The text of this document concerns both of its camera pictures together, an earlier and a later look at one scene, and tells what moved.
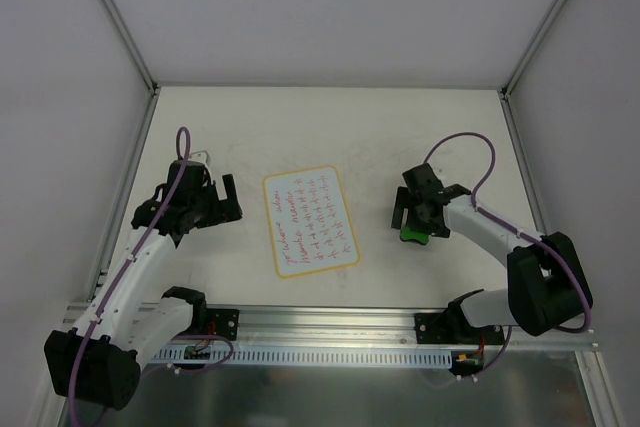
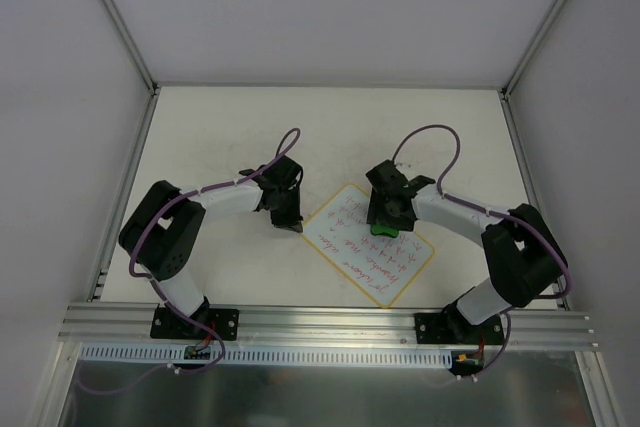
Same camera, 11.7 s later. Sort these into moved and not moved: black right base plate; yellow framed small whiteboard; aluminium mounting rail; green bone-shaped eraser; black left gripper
Moved: black left gripper; yellow framed small whiteboard; green bone-shaped eraser
Not moved: black right base plate; aluminium mounting rail
